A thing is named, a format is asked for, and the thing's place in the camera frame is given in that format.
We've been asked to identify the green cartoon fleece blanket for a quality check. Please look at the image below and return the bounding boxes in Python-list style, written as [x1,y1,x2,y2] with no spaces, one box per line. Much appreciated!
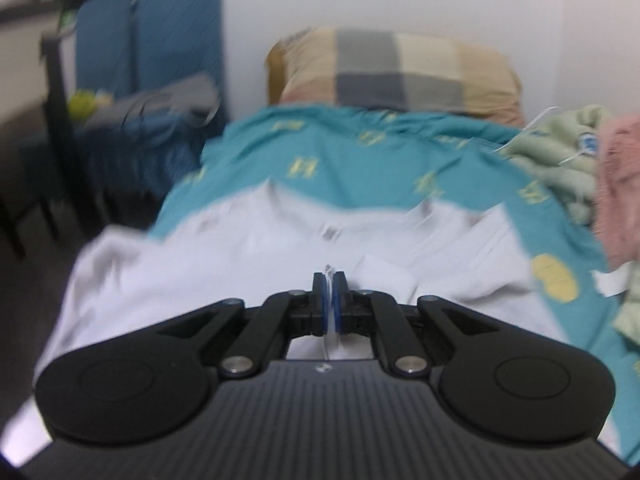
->
[500,105,640,346]

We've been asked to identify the white shirt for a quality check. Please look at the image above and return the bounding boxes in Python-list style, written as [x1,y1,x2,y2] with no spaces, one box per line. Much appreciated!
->
[0,180,621,466]

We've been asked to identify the grey folded cloth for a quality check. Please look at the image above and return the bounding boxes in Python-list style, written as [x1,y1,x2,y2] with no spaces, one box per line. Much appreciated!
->
[85,72,221,128]

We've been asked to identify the thin white charging cable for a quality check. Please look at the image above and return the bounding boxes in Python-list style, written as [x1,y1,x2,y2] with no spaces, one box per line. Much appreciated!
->
[520,105,601,166]

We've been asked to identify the blue covered chair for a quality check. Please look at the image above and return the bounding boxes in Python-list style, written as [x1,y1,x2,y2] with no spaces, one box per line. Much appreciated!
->
[80,0,226,196]
[75,0,137,111]

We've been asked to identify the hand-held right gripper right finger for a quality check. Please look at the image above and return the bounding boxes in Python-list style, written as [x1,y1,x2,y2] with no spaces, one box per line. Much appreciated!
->
[334,271,531,376]

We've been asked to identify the yellow-green round object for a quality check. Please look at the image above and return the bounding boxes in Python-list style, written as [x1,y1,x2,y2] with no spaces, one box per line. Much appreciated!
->
[67,90,98,116]

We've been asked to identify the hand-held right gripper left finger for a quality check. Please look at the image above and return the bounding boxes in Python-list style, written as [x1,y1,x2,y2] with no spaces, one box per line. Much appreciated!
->
[125,272,332,378]

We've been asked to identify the orange-brown pillow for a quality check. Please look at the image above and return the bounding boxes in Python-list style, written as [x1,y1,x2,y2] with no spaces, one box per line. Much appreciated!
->
[265,35,526,128]

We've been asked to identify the plaid pillow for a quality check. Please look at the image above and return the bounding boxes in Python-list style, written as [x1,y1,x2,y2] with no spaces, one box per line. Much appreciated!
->
[277,27,521,121]

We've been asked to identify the pink fluffy blanket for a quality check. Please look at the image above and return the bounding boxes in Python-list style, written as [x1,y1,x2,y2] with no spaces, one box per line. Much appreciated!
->
[595,115,640,266]

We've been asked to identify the teal printed bed sheet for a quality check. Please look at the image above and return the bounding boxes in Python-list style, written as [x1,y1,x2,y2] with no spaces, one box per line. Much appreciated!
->
[150,102,640,461]

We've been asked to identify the small white paper tag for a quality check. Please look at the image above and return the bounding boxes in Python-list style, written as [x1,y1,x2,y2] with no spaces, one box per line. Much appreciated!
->
[592,265,633,296]

